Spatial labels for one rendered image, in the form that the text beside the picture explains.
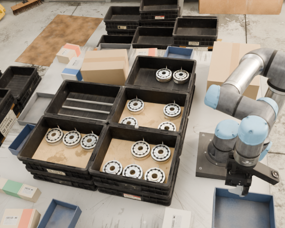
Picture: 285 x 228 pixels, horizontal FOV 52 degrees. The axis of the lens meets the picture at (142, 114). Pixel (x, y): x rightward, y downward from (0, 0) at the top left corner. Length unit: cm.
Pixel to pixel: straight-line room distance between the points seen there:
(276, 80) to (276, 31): 268
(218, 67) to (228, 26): 208
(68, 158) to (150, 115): 52
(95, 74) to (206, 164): 98
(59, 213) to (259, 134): 114
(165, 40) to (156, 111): 143
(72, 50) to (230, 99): 171
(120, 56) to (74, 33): 208
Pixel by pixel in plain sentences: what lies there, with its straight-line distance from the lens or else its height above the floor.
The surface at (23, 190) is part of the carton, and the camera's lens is 173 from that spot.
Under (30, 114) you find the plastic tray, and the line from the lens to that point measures 215.
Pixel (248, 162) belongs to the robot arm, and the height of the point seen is 136.
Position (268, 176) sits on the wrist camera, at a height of 128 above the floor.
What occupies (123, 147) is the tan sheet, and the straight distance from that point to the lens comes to 161.
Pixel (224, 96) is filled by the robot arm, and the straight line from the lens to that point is 96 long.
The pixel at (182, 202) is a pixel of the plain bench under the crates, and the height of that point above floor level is 70.
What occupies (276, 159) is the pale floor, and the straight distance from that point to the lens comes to 264.
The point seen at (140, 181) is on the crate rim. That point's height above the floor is 93.
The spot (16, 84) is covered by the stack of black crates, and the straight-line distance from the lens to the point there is 299.
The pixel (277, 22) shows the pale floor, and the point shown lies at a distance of 412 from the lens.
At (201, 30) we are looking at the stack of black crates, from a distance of 299.
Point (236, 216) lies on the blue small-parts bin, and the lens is 116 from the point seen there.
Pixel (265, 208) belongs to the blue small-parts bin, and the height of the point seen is 107.
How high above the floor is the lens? 213
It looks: 48 degrees down
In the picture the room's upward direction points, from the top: 9 degrees counter-clockwise
